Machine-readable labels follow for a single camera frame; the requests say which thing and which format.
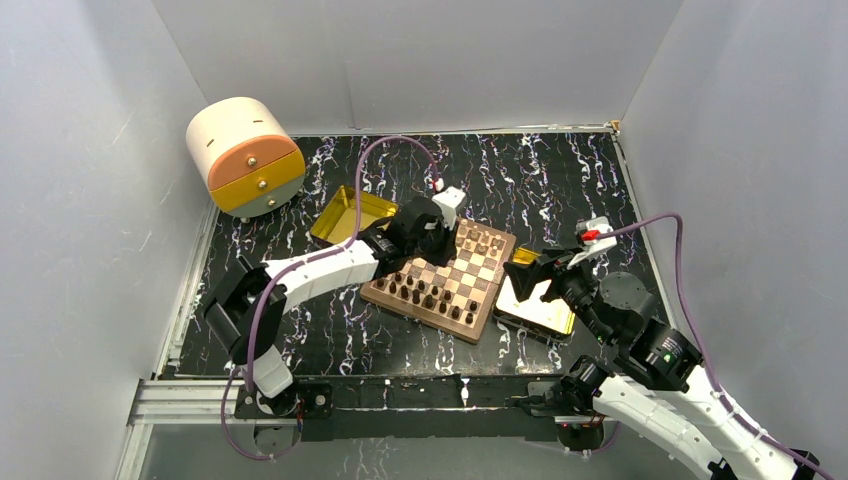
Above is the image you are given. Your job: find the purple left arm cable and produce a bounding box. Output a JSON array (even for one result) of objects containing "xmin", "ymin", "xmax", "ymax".
[{"xmin": 220, "ymin": 135, "xmax": 444, "ymax": 463}]

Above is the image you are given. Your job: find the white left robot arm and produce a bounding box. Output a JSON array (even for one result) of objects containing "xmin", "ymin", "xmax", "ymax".
[{"xmin": 200, "ymin": 187, "xmax": 467, "ymax": 416}]

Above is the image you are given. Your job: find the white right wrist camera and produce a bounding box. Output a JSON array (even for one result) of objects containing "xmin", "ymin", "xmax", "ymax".
[{"xmin": 567, "ymin": 216, "xmax": 617, "ymax": 269}]

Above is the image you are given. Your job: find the wooden chess board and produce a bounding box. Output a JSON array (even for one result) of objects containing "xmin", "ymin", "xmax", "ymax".
[{"xmin": 360, "ymin": 219, "xmax": 516, "ymax": 344}]

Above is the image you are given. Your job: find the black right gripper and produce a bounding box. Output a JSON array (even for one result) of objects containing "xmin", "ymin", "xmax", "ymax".
[{"xmin": 501, "ymin": 246, "xmax": 615, "ymax": 346}]

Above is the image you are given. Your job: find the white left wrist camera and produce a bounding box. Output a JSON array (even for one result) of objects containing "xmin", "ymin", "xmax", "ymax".
[{"xmin": 431, "ymin": 179, "xmax": 467, "ymax": 229}]

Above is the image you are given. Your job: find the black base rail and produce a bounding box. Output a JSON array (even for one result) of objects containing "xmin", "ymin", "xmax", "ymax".
[{"xmin": 233, "ymin": 374, "xmax": 627, "ymax": 444}]

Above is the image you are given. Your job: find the gold tin box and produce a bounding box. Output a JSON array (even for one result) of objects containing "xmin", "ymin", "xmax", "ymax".
[{"xmin": 310, "ymin": 186, "xmax": 398, "ymax": 247}]

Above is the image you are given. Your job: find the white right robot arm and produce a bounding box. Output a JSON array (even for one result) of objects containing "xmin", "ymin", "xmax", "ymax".
[{"xmin": 504, "ymin": 249, "xmax": 819, "ymax": 479}]

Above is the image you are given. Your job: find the gold tin lid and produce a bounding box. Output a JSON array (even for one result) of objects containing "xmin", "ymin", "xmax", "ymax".
[{"xmin": 493, "ymin": 275, "xmax": 575, "ymax": 341}]

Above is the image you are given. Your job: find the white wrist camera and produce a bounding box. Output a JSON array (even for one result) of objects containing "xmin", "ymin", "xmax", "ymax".
[
  {"xmin": 431, "ymin": 179, "xmax": 467, "ymax": 229},
  {"xmin": 567, "ymin": 216, "xmax": 617, "ymax": 269}
]

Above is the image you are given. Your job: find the round cream drawer cabinet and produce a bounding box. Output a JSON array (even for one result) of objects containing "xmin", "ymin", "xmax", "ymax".
[{"xmin": 185, "ymin": 97, "xmax": 306, "ymax": 222}]

